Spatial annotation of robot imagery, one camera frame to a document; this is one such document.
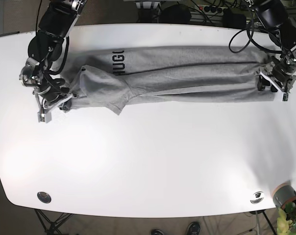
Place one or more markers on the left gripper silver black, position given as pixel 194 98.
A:
pixel 277 77

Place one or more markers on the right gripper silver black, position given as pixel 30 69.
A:
pixel 46 107

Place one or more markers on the light grey printed T-shirt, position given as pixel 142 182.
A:
pixel 114 79

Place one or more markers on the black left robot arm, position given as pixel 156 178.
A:
pixel 273 16

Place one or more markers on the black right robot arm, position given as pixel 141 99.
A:
pixel 47 55

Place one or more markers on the left silver table grommet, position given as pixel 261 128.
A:
pixel 44 197

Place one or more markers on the silver table grommet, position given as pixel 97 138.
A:
pixel 257 197
pixel 44 197

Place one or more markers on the grey plant pot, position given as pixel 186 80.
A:
pixel 283 195

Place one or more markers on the right silver table grommet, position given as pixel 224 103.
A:
pixel 257 197

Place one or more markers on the black folding table legs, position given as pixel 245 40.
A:
pixel 52 227

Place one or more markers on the green potted plant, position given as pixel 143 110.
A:
pixel 286 221

